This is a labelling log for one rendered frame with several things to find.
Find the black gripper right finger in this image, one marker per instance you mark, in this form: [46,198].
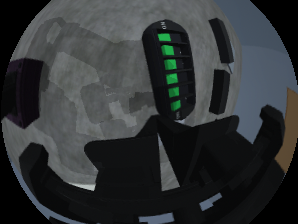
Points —
[183,144]

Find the white flat panel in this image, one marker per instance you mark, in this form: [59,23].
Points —
[86,186]

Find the dark grey controller unit with green rocker switches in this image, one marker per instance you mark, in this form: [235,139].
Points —
[170,65]

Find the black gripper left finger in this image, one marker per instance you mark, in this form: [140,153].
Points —
[134,152]

